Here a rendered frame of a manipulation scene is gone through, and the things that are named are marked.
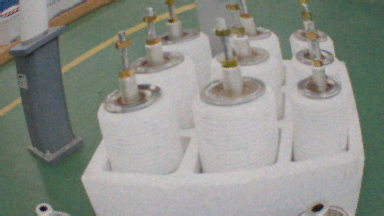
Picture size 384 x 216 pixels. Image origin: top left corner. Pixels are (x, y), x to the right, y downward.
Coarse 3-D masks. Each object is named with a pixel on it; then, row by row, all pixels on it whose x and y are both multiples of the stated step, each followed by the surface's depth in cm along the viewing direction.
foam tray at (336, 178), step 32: (288, 64) 92; (288, 96) 79; (352, 96) 74; (192, 128) 75; (288, 128) 70; (352, 128) 64; (96, 160) 70; (192, 160) 67; (288, 160) 62; (320, 160) 59; (352, 160) 57; (96, 192) 66; (128, 192) 64; (160, 192) 63; (192, 192) 62; (224, 192) 61; (256, 192) 61; (288, 192) 60; (320, 192) 59; (352, 192) 58
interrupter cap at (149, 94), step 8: (144, 88) 69; (152, 88) 69; (160, 88) 68; (112, 96) 69; (120, 96) 69; (144, 96) 68; (152, 96) 66; (160, 96) 66; (104, 104) 67; (112, 104) 66; (120, 104) 67; (128, 104) 66; (136, 104) 65; (144, 104) 64; (152, 104) 65; (112, 112) 65; (120, 112) 64; (128, 112) 64
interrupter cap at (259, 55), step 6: (234, 48) 78; (252, 48) 78; (258, 48) 77; (222, 54) 76; (234, 54) 76; (252, 54) 76; (258, 54) 75; (264, 54) 75; (240, 60) 74; (246, 60) 73; (252, 60) 73; (258, 60) 72; (264, 60) 72
